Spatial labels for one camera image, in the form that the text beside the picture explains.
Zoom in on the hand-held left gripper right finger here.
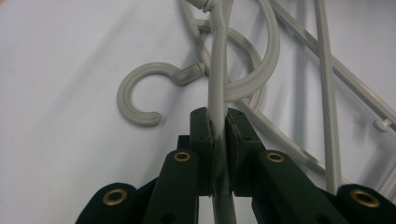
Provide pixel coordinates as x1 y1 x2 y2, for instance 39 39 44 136
225 107 266 198

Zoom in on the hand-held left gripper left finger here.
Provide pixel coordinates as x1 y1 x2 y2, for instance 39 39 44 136
177 106 216 198

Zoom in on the grey plastic hanger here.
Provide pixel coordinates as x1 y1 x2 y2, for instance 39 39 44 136
191 0 348 195
183 0 238 224
116 61 208 128
223 0 396 133

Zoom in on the white table cover sheet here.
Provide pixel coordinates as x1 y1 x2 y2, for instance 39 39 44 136
0 0 396 224

